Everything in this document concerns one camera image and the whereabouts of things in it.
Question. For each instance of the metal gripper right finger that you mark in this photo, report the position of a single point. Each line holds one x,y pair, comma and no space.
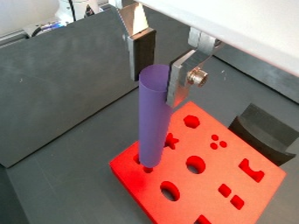
187,71

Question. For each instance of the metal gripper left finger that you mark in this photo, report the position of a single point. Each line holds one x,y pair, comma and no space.
139,36

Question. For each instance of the purple cylinder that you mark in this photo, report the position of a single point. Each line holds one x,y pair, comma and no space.
153,114

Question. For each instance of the dark grey panel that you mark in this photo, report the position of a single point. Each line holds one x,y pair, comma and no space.
57,79

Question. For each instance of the black curved block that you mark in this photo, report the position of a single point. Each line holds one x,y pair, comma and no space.
264,133

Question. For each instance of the red shape sorting board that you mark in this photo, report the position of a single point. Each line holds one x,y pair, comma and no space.
212,180

